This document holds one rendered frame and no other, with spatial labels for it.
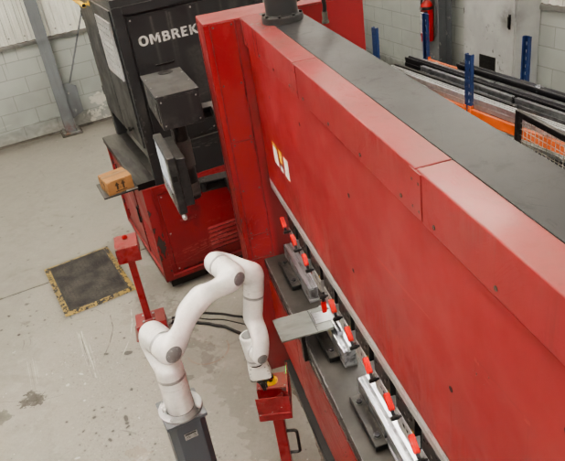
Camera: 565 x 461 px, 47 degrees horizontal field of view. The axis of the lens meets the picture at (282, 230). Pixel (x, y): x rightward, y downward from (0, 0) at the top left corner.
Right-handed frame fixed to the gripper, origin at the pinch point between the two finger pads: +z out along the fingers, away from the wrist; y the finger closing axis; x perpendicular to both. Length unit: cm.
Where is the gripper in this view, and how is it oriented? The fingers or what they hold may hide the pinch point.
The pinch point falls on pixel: (264, 385)
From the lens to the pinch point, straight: 314.5
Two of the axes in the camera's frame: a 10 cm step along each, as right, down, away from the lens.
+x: 0.2, 5.0, -8.6
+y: -9.8, 2.0, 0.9
